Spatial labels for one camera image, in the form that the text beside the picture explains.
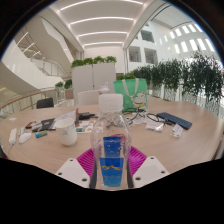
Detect green cat-print tote bag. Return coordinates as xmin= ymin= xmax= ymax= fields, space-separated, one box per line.
xmin=113 ymin=78 xmax=149 ymax=113

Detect white chair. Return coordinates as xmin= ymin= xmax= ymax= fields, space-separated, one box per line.
xmin=77 ymin=89 xmax=101 ymax=106

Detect tangled black cables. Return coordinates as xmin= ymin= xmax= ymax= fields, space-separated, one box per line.
xmin=121 ymin=107 xmax=168 ymax=127

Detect black rectangular box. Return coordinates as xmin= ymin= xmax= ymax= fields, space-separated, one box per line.
xmin=78 ymin=112 xmax=97 ymax=121

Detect white ceramic mug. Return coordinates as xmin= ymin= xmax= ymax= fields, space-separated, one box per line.
xmin=53 ymin=117 xmax=79 ymax=147

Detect low planter with green plants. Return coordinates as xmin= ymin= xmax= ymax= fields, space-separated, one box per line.
xmin=115 ymin=73 xmax=138 ymax=82

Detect red and black phone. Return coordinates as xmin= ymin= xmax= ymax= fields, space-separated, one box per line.
xmin=25 ymin=121 xmax=37 ymax=130

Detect white power strip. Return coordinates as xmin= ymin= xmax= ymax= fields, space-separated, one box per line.
xmin=8 ymin=127 xmax=18 ymax=146

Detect glass railing with wooden handrail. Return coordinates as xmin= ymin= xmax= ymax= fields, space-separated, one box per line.
xmin=0 ymin=87 xmax=73 ymax=118

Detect small white plastic packet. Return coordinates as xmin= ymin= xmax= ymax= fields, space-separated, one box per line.
xmin=169 ymin=124 xmax=185 ymax=138

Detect small white label card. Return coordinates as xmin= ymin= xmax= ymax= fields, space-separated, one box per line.
xmin=30 ymin=123 xmax=43 ymax=132

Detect black tablet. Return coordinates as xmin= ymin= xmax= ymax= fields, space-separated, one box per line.
xmin=39 ymin=118 xmax=56 ymax=132

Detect brown planter with plant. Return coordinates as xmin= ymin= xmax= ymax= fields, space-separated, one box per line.
xmin=63 ymin=78 xmax=74 ymax=100

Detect colourful sticker sheet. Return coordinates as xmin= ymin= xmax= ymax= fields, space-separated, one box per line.
xmin=75 ymin=120 xmax=98 ymax=134

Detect ceiling light strips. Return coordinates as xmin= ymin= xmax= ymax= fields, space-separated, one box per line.
xmin=59 ymin=0 xmax=144 ymax=48

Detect black office chair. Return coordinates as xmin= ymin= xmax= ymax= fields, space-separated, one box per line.
xmin=35 ymin=97 xmax=55 ymax=110

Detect white cabinet topped with plants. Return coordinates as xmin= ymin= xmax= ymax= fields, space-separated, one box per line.
xmin=70 ymin=55 xmax=118 ymax=96

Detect white printed card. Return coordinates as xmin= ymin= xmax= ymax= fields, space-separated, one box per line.
xmin=145 ymin=120 xmax=165 ymax=132

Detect row of green hedge plants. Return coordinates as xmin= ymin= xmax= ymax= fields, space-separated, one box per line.
xmin=131 ymin=51 xmax=224 ymax=116

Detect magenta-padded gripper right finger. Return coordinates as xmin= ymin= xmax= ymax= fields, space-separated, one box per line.
xmin=126 ymin=146 xmax=169 ymax=189

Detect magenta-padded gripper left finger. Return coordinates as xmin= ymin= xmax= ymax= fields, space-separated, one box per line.
xmin=54 ymin=147 xmax=98 ymax=189

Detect small teal box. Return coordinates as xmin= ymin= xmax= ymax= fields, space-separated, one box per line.
xmin=34 ymin=130 xmax=48 ymax=139

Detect white computer mouse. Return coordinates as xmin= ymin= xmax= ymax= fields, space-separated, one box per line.
xmin=18 ymin=132 xmax=33 ymax=145

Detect clear blue-label water bottle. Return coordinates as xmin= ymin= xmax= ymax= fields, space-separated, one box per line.
xmin=89 ymin=93 xmax=133 ymax=191

